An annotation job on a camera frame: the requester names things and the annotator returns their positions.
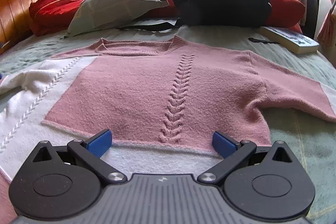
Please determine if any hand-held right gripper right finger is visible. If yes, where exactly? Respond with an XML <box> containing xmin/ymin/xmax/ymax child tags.
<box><xmin>197</xmin><ymin>131</ymin><xmax>293</xmax><ymax>186</ymax></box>

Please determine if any black jacket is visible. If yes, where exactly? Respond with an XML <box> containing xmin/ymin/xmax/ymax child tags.
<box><xmin>303</xmin><ymin>0</ymin><xmax>321</xmax><ymax>39</ymax></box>

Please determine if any red pillow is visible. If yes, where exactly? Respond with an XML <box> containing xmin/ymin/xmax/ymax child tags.
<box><xmin>29</xmin><ymin>0</ymin><xmax>87</xmax><ymax>37</ymax></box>
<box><xmin>154</xmin><ymin>0</ymin><xmax>306</xmax><ymax>34</ymax></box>

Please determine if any small black strap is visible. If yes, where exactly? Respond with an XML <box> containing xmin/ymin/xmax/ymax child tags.
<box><xmin>249</xmin><ymin>37</ymin><xmax>278</xmax><ymax>44</ymax></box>

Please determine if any grey pillow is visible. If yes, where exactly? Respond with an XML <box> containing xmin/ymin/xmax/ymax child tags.
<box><xmin>64</xmin><ymin>0</ymin><xmax>170</xmax><ymax>38</ymax></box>

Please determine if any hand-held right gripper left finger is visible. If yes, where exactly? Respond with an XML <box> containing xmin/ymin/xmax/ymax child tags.
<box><xmin>32</xmin><ymin>130</ymin><xmax>127</xmax><ymax>186</ymax></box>

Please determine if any wooden headboard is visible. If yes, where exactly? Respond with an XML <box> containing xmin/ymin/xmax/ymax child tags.
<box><xmin>0</xmin><ymin>0</ymin><xmax>57</xmax><ymax>55</ymax></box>

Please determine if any paperback book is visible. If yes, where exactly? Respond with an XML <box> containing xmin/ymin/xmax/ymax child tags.
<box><xmin>260</xmin><ymin>26</ymin><xmax>319</xmax><ymax>54</ymax></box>

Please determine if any pink and white sweater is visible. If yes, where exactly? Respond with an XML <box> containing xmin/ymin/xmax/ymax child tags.
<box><xmin>0</xmin><ymin>35</ymin><xmax>336</xmax><ymax>224</ymax></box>

